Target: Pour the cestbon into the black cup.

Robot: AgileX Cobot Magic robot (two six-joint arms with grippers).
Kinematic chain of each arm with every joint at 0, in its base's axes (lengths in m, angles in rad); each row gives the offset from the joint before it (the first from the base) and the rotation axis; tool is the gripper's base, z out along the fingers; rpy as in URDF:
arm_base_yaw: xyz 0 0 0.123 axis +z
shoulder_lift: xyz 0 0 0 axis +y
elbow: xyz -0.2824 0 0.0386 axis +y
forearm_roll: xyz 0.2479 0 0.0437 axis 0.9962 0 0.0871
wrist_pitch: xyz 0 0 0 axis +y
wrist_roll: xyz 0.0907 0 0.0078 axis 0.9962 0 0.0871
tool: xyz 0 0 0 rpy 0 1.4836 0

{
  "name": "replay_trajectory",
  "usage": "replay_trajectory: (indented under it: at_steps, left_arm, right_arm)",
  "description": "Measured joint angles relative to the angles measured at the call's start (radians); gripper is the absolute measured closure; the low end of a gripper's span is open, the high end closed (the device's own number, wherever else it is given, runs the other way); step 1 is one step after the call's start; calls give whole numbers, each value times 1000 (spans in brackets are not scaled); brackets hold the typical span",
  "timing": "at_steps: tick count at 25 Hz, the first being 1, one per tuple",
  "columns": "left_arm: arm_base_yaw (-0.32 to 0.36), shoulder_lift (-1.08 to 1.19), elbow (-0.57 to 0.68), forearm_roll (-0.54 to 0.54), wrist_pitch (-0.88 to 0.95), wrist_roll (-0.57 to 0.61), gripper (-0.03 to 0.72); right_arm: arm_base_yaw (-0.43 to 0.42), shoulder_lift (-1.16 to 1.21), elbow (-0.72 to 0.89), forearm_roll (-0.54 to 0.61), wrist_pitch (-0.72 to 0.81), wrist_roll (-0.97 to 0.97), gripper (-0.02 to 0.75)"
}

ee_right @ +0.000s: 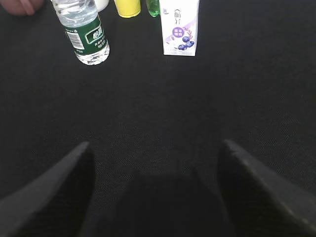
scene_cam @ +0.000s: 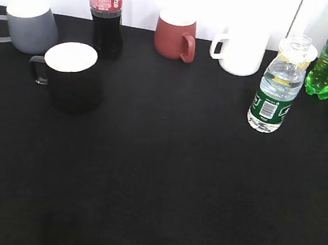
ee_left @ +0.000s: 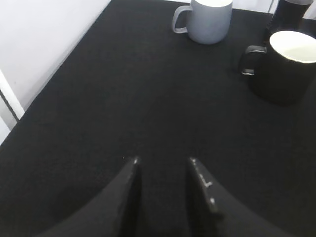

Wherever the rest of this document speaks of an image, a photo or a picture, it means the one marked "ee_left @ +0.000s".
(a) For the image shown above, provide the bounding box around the black mug white inside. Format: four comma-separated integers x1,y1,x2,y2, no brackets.
238,31,316,105

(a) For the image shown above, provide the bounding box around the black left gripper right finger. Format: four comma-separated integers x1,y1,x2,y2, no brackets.
189,158,290,237

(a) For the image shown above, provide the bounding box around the grey ceramic mug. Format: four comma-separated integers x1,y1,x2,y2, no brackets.
171,0,233,45

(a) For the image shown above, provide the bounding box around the dark bottle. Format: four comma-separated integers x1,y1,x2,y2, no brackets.
263,0,314,42

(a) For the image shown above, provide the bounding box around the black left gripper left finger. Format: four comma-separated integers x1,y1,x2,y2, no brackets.
40,157,142,237

